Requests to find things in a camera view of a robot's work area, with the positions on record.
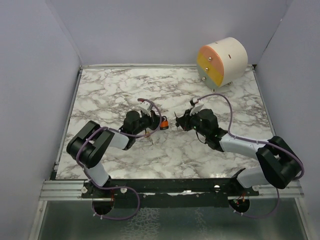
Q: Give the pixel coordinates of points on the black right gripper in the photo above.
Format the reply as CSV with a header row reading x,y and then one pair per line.
x,y
184,120

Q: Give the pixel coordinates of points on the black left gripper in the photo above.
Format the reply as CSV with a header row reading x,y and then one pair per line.
x,y
154,119

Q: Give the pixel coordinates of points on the orange black padlock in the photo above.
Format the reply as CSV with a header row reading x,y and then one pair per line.
x,y
164,123

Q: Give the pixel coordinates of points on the black keys of orange padlock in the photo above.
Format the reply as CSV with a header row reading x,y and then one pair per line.
x,y
176,120

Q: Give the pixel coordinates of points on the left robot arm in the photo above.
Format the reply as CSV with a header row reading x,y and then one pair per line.
x,y
89,145

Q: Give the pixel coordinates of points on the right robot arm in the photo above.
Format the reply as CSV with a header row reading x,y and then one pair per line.
x,y
278,164

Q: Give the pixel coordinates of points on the round pastel drawer cabinet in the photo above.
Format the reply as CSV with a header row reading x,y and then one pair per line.
x,y
221,62

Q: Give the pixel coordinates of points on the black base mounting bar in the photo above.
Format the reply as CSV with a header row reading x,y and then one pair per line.
x,y
168,193

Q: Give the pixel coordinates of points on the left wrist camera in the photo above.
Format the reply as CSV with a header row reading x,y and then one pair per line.
x,y
145,107

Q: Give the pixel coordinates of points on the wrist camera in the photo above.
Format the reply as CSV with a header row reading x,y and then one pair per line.
x,y
145,107
196,106

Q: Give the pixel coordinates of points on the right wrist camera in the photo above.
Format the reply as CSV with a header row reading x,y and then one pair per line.
x,y
196,106

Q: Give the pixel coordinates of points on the aluminium frame rail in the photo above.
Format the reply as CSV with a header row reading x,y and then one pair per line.
x,y
62,190

